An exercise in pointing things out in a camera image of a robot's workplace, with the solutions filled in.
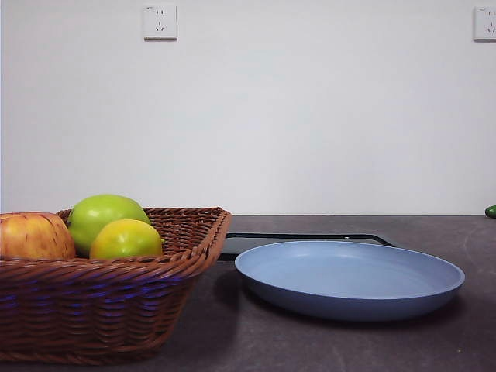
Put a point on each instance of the yellow green lemon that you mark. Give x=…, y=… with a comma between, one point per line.
x=126, y=240

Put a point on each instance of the blue round plate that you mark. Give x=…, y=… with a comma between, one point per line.
x=348, y=279

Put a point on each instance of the brown wicker basket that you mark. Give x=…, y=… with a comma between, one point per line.
x=116, y=302

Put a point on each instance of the black flat tray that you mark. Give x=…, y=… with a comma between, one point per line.
x=242, y=245

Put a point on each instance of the green apple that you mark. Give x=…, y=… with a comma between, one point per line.
x=100, y=211

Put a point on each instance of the red yellow apple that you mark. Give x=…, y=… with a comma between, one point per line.
x=35, y=236

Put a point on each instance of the green cucumber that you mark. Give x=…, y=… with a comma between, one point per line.
x=491, y=211

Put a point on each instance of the white wall socket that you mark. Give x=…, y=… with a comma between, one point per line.
x=160, y=22
x=486, y=23

